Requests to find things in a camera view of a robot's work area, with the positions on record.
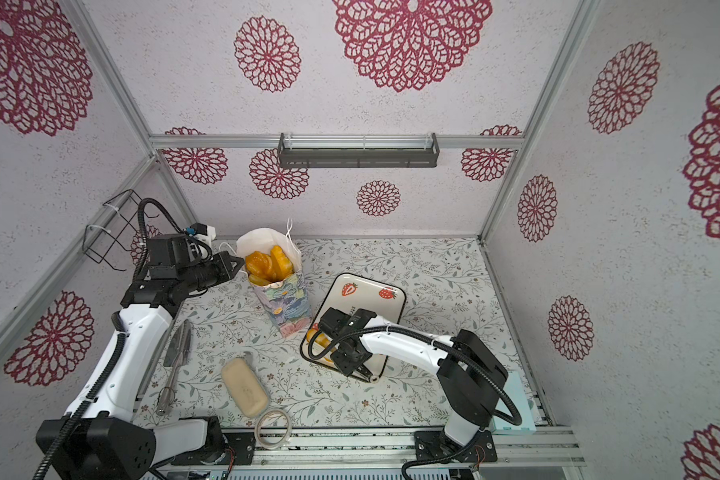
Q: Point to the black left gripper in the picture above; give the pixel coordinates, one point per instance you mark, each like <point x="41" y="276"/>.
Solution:
<point x="221" y="260"/>

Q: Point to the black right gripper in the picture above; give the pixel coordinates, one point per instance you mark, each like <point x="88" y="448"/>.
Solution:
<point x="341" y="365"/>

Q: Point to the croissant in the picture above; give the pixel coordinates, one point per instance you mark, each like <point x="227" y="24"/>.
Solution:
<point x="317" y="339"/>
<point x="259" y="281"/>
<point x="282" y="265"/>

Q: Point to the floral white paper bag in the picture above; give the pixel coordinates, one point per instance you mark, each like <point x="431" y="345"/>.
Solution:
<point x="285" y="302"/>

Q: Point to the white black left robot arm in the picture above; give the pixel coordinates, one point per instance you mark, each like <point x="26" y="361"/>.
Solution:
<point x="96" y="437"/>

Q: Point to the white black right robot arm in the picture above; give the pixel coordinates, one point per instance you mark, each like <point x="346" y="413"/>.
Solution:
<point x="471" y="377"/>

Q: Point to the beige oval bread loaf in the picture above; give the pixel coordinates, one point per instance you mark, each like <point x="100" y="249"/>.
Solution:
<point x="244" y="387"/>

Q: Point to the white strawberry tray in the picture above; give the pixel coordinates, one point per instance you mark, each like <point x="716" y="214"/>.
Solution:
<point x="350" y="292"/>

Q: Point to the metal whisk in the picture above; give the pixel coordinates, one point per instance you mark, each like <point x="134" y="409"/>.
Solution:
<point x="176" y="357"/>

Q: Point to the clear tape roll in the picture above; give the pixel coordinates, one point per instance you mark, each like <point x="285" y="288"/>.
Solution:
<point x="273" y="429"/>

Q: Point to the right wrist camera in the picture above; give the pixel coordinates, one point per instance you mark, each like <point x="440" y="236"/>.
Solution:
<point x="335" y="323"/>

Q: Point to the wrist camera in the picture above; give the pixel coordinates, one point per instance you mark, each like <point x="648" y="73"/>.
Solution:
<point x="335" y="323"/>
<point x="170" y="251"/>

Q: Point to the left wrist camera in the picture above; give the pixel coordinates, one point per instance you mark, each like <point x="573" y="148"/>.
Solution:
<point x="170" y="251"/>

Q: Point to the black wire wall holder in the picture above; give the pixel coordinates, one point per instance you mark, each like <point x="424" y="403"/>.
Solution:
<point x="117" y="237"/>

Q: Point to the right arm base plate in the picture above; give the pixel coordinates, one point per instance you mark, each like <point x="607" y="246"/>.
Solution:
<point x="433" y="446"/>

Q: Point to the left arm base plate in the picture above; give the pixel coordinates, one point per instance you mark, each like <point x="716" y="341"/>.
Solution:
<point x="234" y="448"/>

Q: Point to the black wall shelf rack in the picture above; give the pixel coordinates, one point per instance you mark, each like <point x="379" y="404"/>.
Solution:
<point x="362" y="152"/>

